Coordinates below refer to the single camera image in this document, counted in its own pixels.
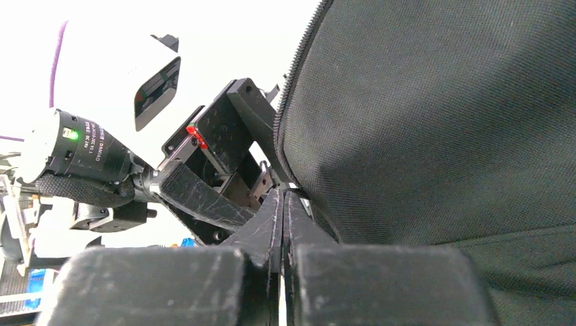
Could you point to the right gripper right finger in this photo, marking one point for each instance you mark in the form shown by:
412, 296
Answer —
339, 284

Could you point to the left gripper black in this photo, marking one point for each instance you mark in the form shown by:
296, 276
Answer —
221, 163

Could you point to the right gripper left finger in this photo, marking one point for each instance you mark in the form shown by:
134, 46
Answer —
233, 283

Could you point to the black student backpack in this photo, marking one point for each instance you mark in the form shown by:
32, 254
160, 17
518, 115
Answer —
444, 123

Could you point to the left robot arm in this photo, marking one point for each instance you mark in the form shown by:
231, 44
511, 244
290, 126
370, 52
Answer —
77, 159

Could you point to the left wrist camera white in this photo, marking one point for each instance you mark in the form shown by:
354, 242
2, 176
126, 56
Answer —
126, 81

